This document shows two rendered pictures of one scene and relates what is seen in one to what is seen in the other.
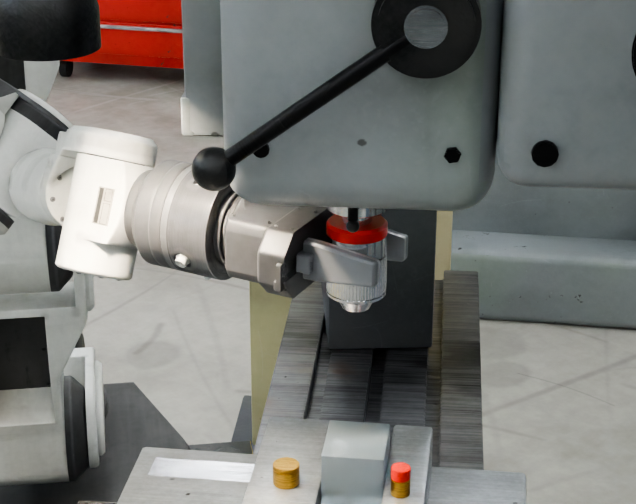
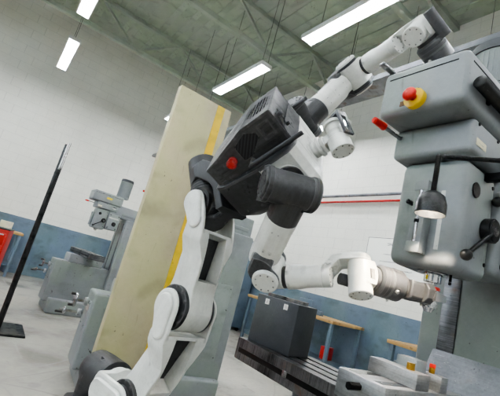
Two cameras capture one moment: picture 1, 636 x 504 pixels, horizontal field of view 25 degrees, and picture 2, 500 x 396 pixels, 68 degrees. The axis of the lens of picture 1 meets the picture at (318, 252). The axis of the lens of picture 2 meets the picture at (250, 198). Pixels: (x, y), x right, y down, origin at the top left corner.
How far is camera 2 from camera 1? 1.32 m
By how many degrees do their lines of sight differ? 51
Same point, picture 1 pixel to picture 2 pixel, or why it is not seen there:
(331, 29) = (473, 228)
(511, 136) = (496, 262)
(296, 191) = (463, 267)
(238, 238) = (417, 285)
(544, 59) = not seen: outside the picture
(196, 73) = (422, 236)
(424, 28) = (497, 231)
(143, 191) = (387, 269)
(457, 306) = not seen: hidden behind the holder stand
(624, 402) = not seen: outside the picture
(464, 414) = not seen: hidden behind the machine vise
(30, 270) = (204, 320)
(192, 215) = (402, 278)
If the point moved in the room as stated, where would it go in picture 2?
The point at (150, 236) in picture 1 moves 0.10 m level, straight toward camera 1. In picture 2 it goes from (391, 283) to (431, 291)
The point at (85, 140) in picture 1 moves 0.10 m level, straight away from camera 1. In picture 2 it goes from (361, 254) to (329, 249)
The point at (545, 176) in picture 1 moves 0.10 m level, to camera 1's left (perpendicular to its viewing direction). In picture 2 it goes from (499, 273) to (487, 265)
